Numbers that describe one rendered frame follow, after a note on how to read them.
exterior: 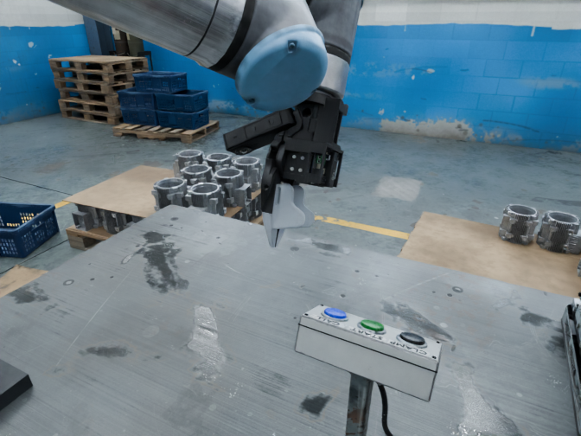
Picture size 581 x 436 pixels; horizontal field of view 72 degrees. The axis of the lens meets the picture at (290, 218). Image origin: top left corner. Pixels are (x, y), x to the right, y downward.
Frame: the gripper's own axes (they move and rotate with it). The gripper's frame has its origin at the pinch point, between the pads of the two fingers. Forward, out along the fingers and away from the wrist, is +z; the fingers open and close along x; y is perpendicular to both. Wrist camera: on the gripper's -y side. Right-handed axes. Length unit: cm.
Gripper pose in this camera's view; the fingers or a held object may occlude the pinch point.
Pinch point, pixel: (270, 237)
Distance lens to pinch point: 56.5
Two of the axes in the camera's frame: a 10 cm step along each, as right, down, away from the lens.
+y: 8.9, 2.0, -4.0
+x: 4.1, 0.0, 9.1
